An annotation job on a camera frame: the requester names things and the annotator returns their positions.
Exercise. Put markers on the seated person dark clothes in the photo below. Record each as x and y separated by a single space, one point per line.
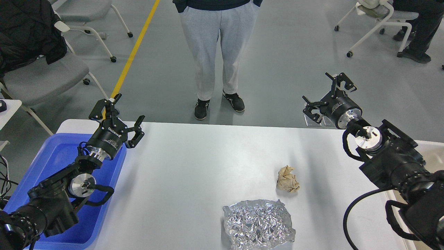
430 14

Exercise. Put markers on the crumpled brown paper ball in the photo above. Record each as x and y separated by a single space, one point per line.
286 181

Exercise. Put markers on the white chair right background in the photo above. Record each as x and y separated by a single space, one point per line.
383 13

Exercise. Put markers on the aluminium foil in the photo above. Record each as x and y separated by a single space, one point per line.
258 224

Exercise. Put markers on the white side table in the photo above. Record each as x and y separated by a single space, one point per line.
10 108

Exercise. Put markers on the beige plastic bin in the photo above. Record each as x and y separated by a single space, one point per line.
421 216

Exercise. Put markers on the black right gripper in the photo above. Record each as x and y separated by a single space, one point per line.
340 109

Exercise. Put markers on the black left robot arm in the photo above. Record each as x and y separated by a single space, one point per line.
55 201

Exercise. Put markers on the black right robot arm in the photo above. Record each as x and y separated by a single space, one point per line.
363 142

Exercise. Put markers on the left metal floor plate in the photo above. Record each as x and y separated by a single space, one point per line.
310 123

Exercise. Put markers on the white grey office chair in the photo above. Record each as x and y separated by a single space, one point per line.
86 11

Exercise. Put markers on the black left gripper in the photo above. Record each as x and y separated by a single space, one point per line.
108 138

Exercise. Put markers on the right metal floor plate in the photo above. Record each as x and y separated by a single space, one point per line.
328 122

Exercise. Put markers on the metal floor plate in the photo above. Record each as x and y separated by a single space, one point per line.
328 122
310 123

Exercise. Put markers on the grey chair with black jacket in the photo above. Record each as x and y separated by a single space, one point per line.
35 62

